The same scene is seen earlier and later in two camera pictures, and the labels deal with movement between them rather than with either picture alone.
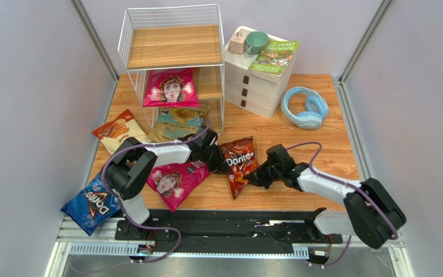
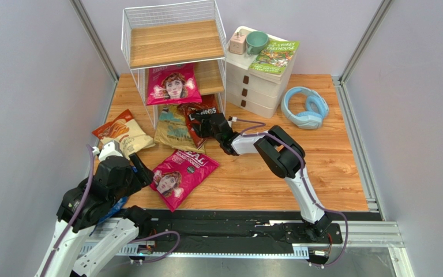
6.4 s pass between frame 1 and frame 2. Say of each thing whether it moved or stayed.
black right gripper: moved
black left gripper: moved
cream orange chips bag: stayed
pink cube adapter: stayed
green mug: stayed
